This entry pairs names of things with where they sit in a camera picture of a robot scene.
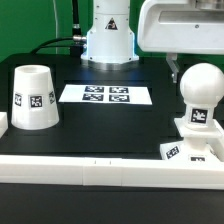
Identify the white lamp shade cone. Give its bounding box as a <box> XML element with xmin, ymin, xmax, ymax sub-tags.
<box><xmin>11</xmin><ymin>65</ymin><xmax>59</xmax><ymax>130</ymax></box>

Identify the white lamp base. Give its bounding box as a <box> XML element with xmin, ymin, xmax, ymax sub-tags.
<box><xmin>160</xmin><ymin>118</ymin><xmax>224</xmax><ymax>162</ymax></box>

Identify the black cable with connector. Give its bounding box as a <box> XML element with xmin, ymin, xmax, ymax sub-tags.
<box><xmin>69</xmin><ymin>0</ymin><xmax>85</xmax><ymax>56</ymax></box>

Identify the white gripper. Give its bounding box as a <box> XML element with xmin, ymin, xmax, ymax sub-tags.
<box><xmin>137</xmin><ymin>0</ymin><xmax>224</xmax><ymax>83</ymax></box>

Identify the white marker sheet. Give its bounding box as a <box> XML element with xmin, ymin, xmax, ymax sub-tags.
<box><xmin>59</xmin><ymin>84</ymin><xmax>152</xmax><ymax>105</ymax></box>

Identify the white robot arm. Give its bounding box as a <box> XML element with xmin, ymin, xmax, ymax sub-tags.
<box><xmin>81</xmin><ymin>0</ymin><xmax>224</xmax><ymax>76</ymax></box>

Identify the white lamp bulb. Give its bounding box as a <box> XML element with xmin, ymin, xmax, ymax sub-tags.
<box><xmin>180</xmin><ymin>63</ymin><xmax>224</xmax><ymax>130</ymax></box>

